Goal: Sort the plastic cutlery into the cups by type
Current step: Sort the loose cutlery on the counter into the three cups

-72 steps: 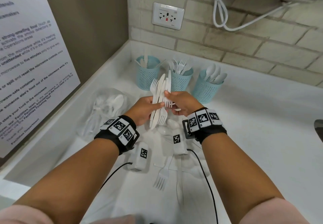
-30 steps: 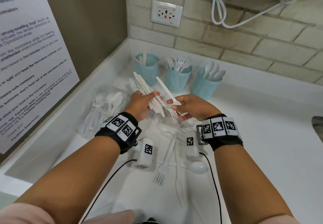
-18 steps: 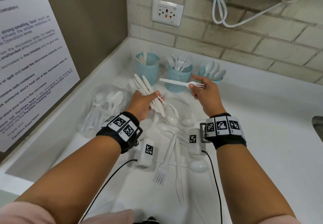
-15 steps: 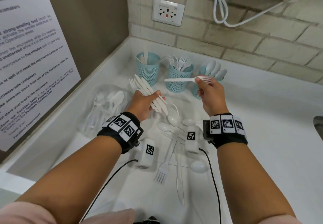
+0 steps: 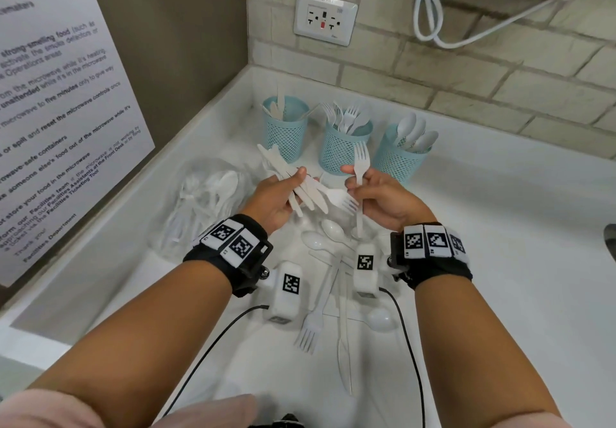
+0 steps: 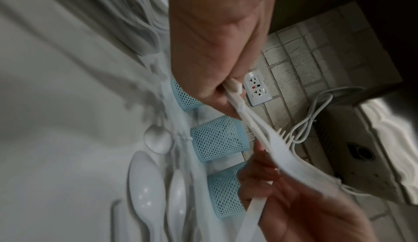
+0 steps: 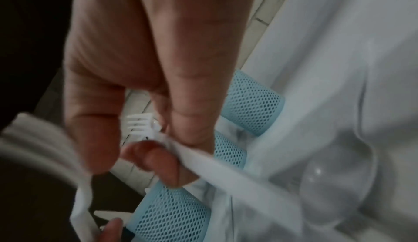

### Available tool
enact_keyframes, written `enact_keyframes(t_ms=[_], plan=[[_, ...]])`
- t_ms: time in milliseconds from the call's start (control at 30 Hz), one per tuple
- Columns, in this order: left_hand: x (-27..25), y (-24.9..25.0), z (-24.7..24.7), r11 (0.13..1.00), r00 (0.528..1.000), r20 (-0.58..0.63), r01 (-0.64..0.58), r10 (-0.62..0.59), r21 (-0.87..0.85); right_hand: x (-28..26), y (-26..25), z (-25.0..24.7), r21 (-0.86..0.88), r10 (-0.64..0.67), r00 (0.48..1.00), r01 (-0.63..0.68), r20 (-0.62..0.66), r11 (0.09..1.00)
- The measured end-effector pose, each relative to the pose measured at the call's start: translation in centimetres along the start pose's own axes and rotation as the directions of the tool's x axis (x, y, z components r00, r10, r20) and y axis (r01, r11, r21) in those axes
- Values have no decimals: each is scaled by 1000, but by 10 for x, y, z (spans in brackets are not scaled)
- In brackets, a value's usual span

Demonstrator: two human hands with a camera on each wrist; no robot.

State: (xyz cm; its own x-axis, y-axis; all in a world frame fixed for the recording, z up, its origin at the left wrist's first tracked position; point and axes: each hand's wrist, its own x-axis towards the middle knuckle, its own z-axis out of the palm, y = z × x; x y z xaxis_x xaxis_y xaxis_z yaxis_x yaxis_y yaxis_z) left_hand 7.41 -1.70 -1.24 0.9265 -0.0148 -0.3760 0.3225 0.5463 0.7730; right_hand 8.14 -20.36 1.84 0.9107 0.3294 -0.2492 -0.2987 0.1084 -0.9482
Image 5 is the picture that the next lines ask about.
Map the person's left hand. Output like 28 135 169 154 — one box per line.
239 166 309 236

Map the person's right hand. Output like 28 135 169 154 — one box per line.
340 165 439 232

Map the teal mesh cup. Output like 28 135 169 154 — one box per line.
261 95 311 163
373 124 432 185
318 119 374 177

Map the clear plastic bag of cutlery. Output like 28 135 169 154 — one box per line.
149 158 253 260

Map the white plastic spoon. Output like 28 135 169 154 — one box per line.
409 117 428 150
397 113 417 147
415 129 440 153

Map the pile of white plastic cutlery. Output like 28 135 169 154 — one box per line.
293 218 400 397

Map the person's left forearm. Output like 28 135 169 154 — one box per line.
28 268 234 428

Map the person's right forearm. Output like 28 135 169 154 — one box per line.
415 276 561 428

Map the person's pink right sleeve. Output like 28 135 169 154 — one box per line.
529 408 576 428

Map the person's pink sleeve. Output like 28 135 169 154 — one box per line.
0 389 261 428
529 408 576 428

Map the person's pink left sleeve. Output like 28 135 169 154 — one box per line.
0 389 261 428

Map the black left wrist band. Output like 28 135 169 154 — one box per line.
182 214 274 298

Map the white printed notice poster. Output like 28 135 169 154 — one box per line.
0 0 156 287

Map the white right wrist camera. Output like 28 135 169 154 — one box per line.
354 243 377 298

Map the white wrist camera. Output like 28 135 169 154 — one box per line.
354 243 377 298
267 261 303 325

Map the black left camera cable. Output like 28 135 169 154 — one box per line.
161 305 270 419

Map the black camera cable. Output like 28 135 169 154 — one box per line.
379 287 427 428
161 305 270 419

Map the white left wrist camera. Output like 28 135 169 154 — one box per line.
267 261 303 325

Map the black right camera cable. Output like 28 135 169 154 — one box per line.
379 287 427 428

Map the white wall power outlet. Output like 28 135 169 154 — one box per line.
293 0 359 47

